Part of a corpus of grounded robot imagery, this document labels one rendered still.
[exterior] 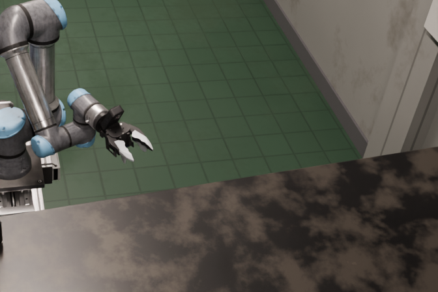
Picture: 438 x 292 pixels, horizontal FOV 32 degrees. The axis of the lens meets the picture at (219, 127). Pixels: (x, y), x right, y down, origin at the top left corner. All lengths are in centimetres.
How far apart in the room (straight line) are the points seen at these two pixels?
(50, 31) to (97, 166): 197
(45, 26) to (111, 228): 131
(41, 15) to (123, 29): 313
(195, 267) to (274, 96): 393
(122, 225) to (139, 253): 7
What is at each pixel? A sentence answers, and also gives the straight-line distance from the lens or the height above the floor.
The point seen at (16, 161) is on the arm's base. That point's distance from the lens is 277.
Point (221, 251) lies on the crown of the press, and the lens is 129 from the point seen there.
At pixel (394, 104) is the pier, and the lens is 421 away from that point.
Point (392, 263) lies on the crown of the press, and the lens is 136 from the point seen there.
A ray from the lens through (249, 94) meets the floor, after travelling 511.
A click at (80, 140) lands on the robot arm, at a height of 133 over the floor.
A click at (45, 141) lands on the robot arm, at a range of 245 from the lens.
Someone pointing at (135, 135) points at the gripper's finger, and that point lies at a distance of 233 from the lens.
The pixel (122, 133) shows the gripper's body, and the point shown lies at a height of 146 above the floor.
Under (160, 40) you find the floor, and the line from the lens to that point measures 552.
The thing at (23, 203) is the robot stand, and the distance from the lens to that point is 281.
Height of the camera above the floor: 295
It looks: 38 degrees down
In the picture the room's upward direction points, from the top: 10 degrees clockwise
